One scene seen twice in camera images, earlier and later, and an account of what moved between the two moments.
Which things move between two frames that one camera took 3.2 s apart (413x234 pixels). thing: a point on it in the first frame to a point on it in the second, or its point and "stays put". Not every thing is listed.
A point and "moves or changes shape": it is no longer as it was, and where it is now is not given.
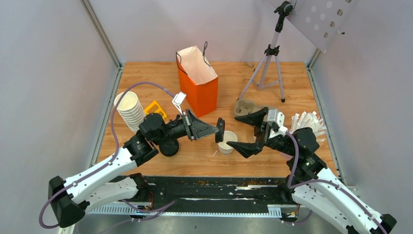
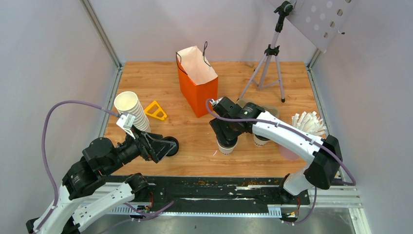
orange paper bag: x=197 y=80 stays put
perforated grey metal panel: x=321 y=20 stays put
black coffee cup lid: x=220 y=125 moves or changes shape
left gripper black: x=197 y=128 to x=151 y=146
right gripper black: x=245 y=149 to x=217 y=126
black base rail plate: x=267 y=195 stays put
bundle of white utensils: x=306 y=120 stays put
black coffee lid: x=169 y=148 stays put
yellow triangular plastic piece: x=155 y=107 stays put
